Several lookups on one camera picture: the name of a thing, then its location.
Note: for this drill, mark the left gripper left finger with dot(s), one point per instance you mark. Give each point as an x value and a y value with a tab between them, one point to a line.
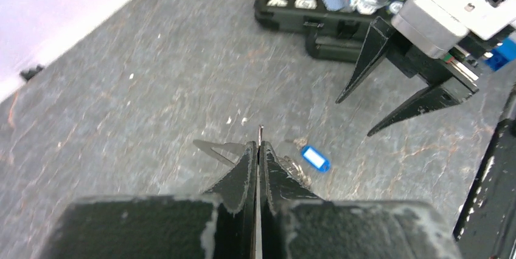
218	223

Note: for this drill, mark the blue key tag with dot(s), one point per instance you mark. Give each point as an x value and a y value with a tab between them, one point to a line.
315	158

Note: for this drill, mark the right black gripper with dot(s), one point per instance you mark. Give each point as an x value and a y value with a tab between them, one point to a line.
448	84

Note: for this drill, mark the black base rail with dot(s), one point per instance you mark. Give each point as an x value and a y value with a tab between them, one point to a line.
486	225

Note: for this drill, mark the blue green toy bricks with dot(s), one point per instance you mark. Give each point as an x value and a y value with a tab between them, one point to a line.
502	54

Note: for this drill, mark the black poker chip case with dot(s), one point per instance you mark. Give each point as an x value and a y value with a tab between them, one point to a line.
333	29

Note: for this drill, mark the small black wall clip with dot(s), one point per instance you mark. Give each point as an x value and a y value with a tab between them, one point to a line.
31	72

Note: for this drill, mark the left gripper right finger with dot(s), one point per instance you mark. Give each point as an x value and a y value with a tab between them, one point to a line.
296	223

